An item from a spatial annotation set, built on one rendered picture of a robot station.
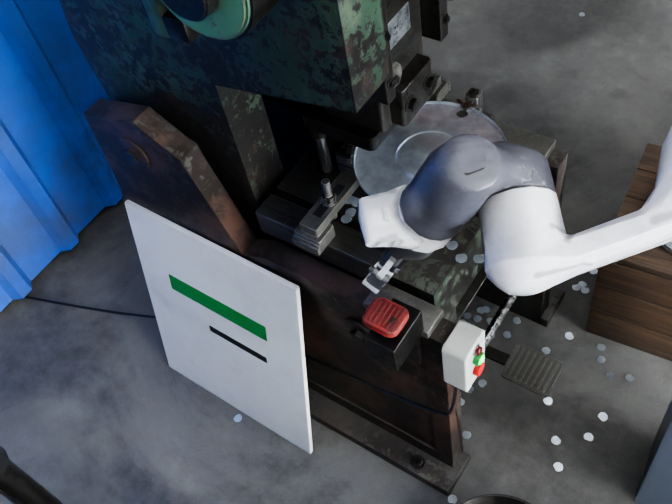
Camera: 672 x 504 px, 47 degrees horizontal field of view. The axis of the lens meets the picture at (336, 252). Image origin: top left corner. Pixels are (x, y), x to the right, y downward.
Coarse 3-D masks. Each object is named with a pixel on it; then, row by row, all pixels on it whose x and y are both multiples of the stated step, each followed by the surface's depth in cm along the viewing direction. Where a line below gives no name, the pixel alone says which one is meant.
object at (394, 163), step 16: (432, 112) 154; (448, 112) 153; (480, 112) 151; (400, 128) 152; (416, 128) 152; (432, 128) 151; (448, 128) 150; (464, 128) 150; (480, 128) 149; (496, 128) 148; (384, 144) 150; (400, 144) 150; (416, 144) 148; (432, 144) 148; (368, 160) 148; (384, 160) 148; (400, 160) 146; (416, 160) 146; (368, 176) 146; (384, 176) 145; (400, 176) 145; (368, 192) 144
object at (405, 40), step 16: (400, 0) 124; (416, 0) 128; (400, 16) 125; (416, 16) 130; (400, 32) 128; (416, 32) 132; (400, 48) 130; (416, 48) 135; (400, 64) 132; (416, 64) 134; (400, 80) 132; (416, 80) 133; (432, 80) 135; (400, 96) 131; (416, 96) 135; (336, 112) 140; (368, 112) 135; (384, 112) 134; (400, 112) 134; (416, 112) 138; (384, 128) 136
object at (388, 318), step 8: (376, 304) 131; (384, 304) 131; (392, 304) 131; (368, 312) 130; (376, 312) 130; (384, 312) 130; (392, 312) 130; (400, 312) 130; (408, 312) 130; (368, 320) 130; (376, 320) 129; (384, 320) 129; (392, 320) 129; (400, 320) 129; (376, 328) 129; (384, 328) 128; (392, 328) 128; (400, 328) 128; (392, 336) 128
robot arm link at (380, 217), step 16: (384, 192) 99; (400, 192) 99; (368, 208) 99; (384, 208) 98; (400, 208) 97; (368, 224) 98; (384, 224) 98; (400, 224) 98; (368, 240) 97; (384, 240) 97; (400, 240) 98; (416, 240) 97; (432, 240) 97; (448, 240) 99
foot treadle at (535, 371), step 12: (492, 348) 191; (516, 348) 189; (528, 348) 189; (492, 360) 190; (504, 360) 189; (516, 360) 187; (528, 360) 187; (540, 360) 186; (552, 360) 186; (504, 372) 186; (516, 372) 185; (528, 372) 185; (540, 372) 184; (552, 372) 184; (528, 384) 183; (540, 384) 182; (552, 384) 182
